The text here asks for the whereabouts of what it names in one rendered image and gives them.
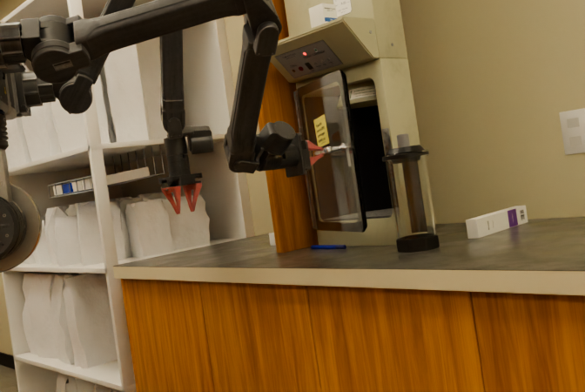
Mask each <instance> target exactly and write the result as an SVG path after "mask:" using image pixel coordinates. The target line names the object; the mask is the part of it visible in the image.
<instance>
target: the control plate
mask: <svg viewBox="0 0 585 392"><path fill-rule="evenodd" d="M314 49H317V50H318V51H315V50H314ZM303 52H305V53H306V55H304V54H303ZM275 58H276V59H277V60H278V61H279V62H280V63H281V64H282V65H283V67H284V68H285V69H286V70H287V71H288V72H289V73H290V74H291V76H292V77H293V78H299V77H302V76H305V75H308V74H311V73H314V72H317V71H322V70H325V69H328V68H331V67H334V66H337V65H340V64H343V63H342V62H341V61H340V59H339V58H338V57H337V56H336V55H335V53H334V52H333V51H332V50H331V49H330V47H329V46H328V45H327V44H326V42H325V41H324V40H320V41H318V42H315V43H313V44H309V45H306V46H303V47H300V48H298V49H296V50H293V51H288V52H286V53H283V54H280V55H278V56H276V57H275ZM327 58H330V61H327ZM320 60H323V61H324V62H323V63H321V62H320ZM314 62H317V64H316V65H315V64H314ZM305 63H309V64H310V65H311V66H312V67H313V69H311V70H309V69H308V68H307V66H306V65H305ZM299 67H302V68H303V69H304V70H303V71H300V70H299ZM293 70H295V72H293Z"/></svg>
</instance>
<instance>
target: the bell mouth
mask: <svg viewBox="0 0 585 392"><path fill-rule="evenodd" d="M347 87H348V93H349V99H350V106H351V109H354V108H362V107H368V106H375V105H378V103H377V97H376V90H375V84H374V81H366V82H362V83H357V84H350V85H348V86H347Z"/></svg>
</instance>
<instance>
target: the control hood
mask: <svg viewBox="0 0 585 392"><path fill-rule="evenodd" d="M320 40H324V41H325V42H326V44H327V45H328V46H329V47H330V49H331V50H332V51H333V52H334V53H335V55H336V56H337V57H338V58H339V59H340V61H341V62H342V63H343V64H340V65H337V66H334V67H331V68H328V69H325V70H322V71H317V72H314V73H311V74H308V75H305V76H302V77H299V78H293V77H292V76H291V74H290V73H289V72H288V71H287V70H286V69H285V68H284V67H283V65H282V64H281V63H280V62H279V61H278V60H277V59H276V58H275V57H276V56H278V55H280V54H283V53H286V52H288V51H293V50H296V49H298V48H300V47H303V46H306V45H309V44H313V43H315V42H318V41H320ZM377 58H379V51H378V45H377V38H376V33H375V27H374V20H373V19H372V18H359V17H340V18H337V19H334V20H333V21H330V22H327V23H325V24H321V25H319V26H316V27H313V28H311V29H309V30H305V31H302V32H300V33H298V34H295V35H292V36H290V37H286V38H284V39H281V40H279V41H278V45H277V50H276V54H275V55H273V56H272V57H271V61H270V62H271V63H272V64H273V65H274V66H275V68H276V69H277V70H278V71H279V72H280V73H281V74H282V75H283V76H284V78H285V79H286V80H287V81H288V82H290V83H298V82H300V81H303V80H307V79H309V78H315V77H317V76H321V75H324V74H327V73H330V72H333V71H337V70H341V69H345V68H347V67H351V66H354V65H356V64H362V63H365V62H368V61H371V60H374V59H377Z"/></svg>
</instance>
